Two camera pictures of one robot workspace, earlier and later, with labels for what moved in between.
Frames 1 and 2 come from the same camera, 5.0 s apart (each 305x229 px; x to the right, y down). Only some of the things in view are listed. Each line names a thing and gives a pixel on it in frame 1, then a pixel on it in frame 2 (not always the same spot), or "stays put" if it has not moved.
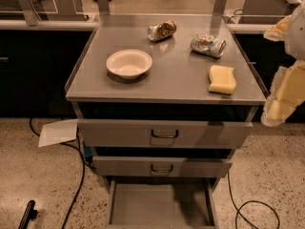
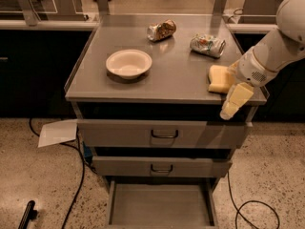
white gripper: (295, 32) → (251, 70)
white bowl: (129, 64) stays put
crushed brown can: (159, 31) stays put
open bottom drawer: (162, 203) stays put
